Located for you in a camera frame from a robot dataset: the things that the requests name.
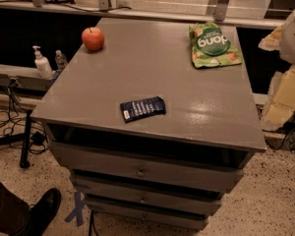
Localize blue tape cross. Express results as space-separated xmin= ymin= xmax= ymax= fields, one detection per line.
xmin=65 ymin=192 xmax=86 ymax=227

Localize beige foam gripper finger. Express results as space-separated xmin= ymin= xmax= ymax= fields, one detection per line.
xmin=259 ymin=25 xmax=295 ymax=131

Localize white pump bottle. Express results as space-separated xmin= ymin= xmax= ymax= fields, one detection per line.
xmin=32 ymin=45 xmax=52 ymax=79

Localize black stand leg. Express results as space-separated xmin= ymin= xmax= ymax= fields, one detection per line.
xmin=0 ymin=110 xmax=31 ymax=168

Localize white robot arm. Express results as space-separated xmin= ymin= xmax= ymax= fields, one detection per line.
xmin=259 ymin=9 xmax=295 ymax=131

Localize metal window rail frame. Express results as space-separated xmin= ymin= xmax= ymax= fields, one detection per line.
xmin=0 ymin=0 xmax=295 ymax=29

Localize red apple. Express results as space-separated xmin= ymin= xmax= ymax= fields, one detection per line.
xmin=82 ymin=27 xmax=104 ymax=51

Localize drawer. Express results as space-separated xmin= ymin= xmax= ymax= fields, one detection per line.
xmin=50 ymin=142 xmax=243 ymax=192
xmin=70 ymin=174 xmax=221 ymax=215
xmin=85 ymin=197 xmax=207 ymax=230

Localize black floor cables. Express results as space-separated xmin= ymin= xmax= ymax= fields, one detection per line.
xmin=0 ymin=74 xmax=50 ymax=155

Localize brown trouser leg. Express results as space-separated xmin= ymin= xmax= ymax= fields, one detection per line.
xmin=0 ymin=182 xmax=30 ymax=235

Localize bottom drawer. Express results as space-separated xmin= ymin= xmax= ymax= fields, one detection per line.
xmin=85 ymin=197 xmax=207 ymax=230

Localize green snack bag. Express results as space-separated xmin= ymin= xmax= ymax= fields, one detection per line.
xmin=189 ymin=22 xmax=242 ymax=69

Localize dark blue snack packet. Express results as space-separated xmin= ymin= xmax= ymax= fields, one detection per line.
xmin=120 ymin=96 xmax=166 ymax=123

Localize clear plastic bottle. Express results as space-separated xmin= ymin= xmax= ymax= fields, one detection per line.
xmin=55 ymin=50 xmax=68 ymax=70

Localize top drawer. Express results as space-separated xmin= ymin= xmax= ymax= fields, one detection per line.
xmin=50 ymin=142 xmax=243 ymax=192

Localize black shoe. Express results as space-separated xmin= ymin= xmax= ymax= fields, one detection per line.
xmin=11 ymin=188 xmax=61 ymax=236

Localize middle drawer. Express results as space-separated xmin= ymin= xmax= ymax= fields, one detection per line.
xmin=70 ymin=174 xmax=221 ymax=215

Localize grey drawer cabinet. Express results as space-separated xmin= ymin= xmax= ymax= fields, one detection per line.
xmin=32 ymin=19 xmax=266 ymax=229

